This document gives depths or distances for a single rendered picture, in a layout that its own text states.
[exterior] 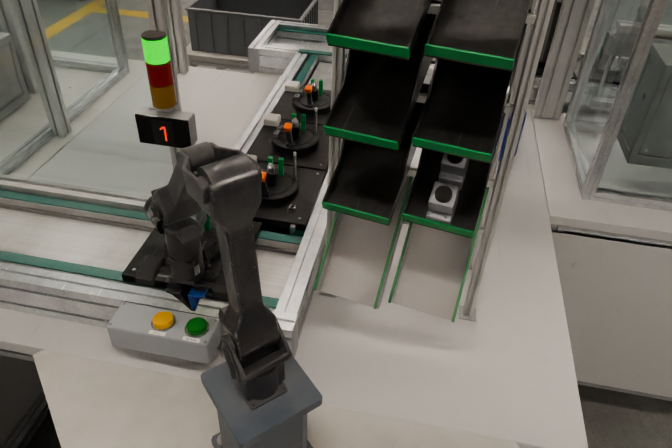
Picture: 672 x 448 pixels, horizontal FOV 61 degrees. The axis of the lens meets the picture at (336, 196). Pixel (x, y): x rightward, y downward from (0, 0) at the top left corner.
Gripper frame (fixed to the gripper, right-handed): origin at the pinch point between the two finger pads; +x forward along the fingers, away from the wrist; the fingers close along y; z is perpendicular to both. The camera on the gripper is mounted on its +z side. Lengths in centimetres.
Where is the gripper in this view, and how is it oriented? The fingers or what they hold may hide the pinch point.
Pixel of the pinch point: (192, 296)
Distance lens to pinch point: 112.1
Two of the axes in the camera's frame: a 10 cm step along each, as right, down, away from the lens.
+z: 1.9, -5.7, 8.0
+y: -9.8, -1.4, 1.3
